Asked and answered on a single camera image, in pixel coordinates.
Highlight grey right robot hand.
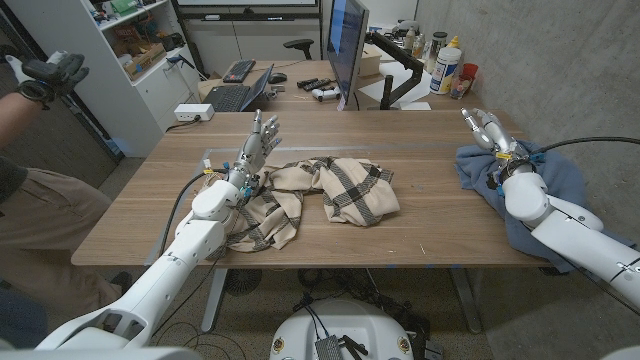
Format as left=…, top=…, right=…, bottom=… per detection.
left=459, top=107, right=536, bottom=176

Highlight cardboard box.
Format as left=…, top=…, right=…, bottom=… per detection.
left=122, top=42, right=168, bottom=81

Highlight black floor cable bundle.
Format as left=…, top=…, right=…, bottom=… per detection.
left=292, top=267, right=434, bottom=351

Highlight clear plastic cup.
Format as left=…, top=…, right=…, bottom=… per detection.
left=449, top=73, right=474, bottom=101

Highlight white power strip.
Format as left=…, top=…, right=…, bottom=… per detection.
left=173, top=102, right=216, bottom=123

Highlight black office chair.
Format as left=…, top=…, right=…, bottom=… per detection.
left=282, top=38, right=316, bottom=62

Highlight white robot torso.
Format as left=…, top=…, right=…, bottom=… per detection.
left=269, top=298, right=415, bottom=360

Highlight blue hoodie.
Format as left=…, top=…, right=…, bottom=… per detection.
left=453, top=139, right=640, bottom=275

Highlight white paper sheets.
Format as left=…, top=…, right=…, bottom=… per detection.
left=357, top=60, right=434, bottom=106

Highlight white wipes canister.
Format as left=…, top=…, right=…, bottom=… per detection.
left=429, top=46, right=462, bottom=96

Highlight white shelf cabinet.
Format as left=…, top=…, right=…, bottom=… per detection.
left=4, top=0, right=204, bottom=159

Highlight grey table leg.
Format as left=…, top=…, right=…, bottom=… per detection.
left=200, top=267, right=229, bottom=334
left=449, top=267, right=484, bottom=335

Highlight black computer monitor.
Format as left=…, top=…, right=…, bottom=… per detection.
left=325, top=0, right=370, bottom=109

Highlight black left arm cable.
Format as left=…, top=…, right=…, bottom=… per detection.
left=158, top=168, right=231, bottom=256

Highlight jar with black lid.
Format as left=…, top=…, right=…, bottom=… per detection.
left=425, top=31, right=449, bottom=74

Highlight white game controller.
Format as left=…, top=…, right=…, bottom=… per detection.
left=311, top=85, right=342, bottom=103

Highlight black keyboard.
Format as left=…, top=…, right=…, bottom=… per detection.
left=221, top=58, right=257, bottom=84

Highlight black laptop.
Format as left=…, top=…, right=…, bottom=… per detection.
left=203, top=63, right=275, bottom=114

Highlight person body beige trousers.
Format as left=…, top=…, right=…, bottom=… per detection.
left=0, top=154, right=134, bottom=321

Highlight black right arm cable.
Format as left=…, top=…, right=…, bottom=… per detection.
left=542, top=135, right=640, bottom=156

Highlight person's bare forearm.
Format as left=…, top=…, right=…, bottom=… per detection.
left=0, top=92, right=49, bottom=151

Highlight white low cabinet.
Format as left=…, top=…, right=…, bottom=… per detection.
left=187, top=19, right=324, bottom=77

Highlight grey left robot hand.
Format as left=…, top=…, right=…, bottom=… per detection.
left=227, top=108, right=283, bottom=189

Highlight whiteboard with black frame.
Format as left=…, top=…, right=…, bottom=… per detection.
left=174, top=0, right=322, bottom=22

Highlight person's black gloved hand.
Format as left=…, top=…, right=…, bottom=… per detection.
left=4, top=49, right=91, bottom=109

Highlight red cup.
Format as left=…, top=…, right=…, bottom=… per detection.
left=460, top=62, right=480, bottom=89

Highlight beige plaid scarf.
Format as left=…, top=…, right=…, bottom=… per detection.
left=199, top=155, right=401, bottom=254

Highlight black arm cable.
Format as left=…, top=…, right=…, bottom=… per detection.
left=158, top=168, right=231, bottom=256
left=542, top=135, right=640, bottom=156

